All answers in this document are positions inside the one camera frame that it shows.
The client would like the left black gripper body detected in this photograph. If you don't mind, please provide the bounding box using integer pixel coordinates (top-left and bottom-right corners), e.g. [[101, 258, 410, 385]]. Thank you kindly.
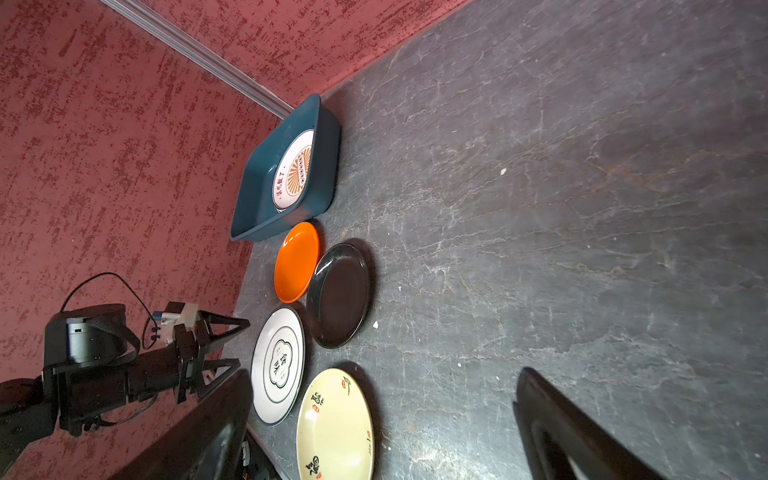
[[42, 303, 198, 437]]

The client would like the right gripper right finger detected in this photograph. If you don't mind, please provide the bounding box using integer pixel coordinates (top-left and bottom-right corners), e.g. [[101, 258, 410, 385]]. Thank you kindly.
[[513, 367, 661, 479]]

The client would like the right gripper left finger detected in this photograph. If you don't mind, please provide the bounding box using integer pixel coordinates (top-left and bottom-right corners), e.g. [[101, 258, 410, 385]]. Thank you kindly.
[[112, 369, 253, 479]]

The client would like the white plate black flower outline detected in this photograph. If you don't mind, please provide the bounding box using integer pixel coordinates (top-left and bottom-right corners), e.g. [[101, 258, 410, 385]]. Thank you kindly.
[[251, 306, 306, 425]]

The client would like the pale yellow plate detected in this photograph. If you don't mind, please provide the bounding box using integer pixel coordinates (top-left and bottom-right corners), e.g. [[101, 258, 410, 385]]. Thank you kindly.
[[296, 368, 375, 480]]

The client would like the orange sunburst pattern plate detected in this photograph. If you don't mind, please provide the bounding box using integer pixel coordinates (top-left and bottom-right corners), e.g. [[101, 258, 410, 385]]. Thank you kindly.
[[272, 129, 314, 211]]

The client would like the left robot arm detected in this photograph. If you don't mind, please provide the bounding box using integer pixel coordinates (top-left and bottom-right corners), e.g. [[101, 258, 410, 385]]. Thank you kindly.
[[1, 304, 250, 471]]

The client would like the teal plastic bin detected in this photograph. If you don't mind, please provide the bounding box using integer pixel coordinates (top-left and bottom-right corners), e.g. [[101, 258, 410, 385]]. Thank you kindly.
[[230, 94, 341, 242]]

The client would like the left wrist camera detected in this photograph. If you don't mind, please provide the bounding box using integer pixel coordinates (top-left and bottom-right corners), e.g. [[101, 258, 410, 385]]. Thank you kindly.
[[152, 302, 199, 344]]

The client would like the left aluminium corner post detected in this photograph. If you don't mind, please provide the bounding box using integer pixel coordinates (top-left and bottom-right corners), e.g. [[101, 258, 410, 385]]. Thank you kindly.
[[101, 0, 294, 119]]

